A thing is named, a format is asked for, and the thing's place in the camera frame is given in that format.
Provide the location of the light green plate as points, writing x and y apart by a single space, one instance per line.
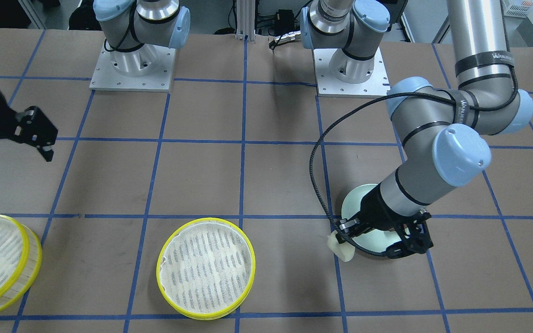
376 241

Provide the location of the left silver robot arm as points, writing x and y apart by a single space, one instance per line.
441 131

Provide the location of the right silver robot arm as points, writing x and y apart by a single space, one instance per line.
141 40

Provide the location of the aluminium frame post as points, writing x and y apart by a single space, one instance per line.
245 20

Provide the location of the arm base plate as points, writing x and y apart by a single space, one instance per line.
149 68
340 76

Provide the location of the centre yellow bamboo steamer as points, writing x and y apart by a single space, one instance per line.
206 269

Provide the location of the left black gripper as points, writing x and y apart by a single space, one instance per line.
377 213

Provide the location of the white steamed bun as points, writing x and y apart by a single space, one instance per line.
345 251

